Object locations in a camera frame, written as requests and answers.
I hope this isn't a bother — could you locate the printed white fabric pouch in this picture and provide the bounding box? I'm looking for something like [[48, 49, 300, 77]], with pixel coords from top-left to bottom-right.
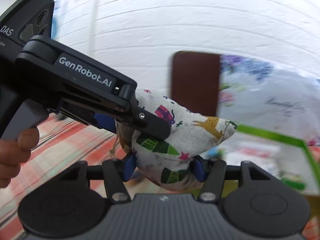
[[116, 89, 238, 192]]

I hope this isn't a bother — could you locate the person's left hand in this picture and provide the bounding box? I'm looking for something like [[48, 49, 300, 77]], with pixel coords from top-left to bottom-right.
[[0, 128, 40, 189]]

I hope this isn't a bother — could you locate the plaid bed sheet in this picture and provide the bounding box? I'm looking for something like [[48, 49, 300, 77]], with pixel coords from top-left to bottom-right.
[[1, 115, 319, 239]]

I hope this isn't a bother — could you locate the dark brown headboard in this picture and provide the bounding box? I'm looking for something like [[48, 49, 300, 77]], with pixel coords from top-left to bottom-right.
[[170, 51, 220, 116]]

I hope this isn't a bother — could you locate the green storage box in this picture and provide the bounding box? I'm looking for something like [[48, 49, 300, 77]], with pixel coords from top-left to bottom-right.
[[204, 125, 319, 196]]

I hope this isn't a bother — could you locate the floral white plastic bag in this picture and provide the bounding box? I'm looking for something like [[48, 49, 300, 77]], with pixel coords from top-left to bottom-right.
[[217, 55, 319, 146]]

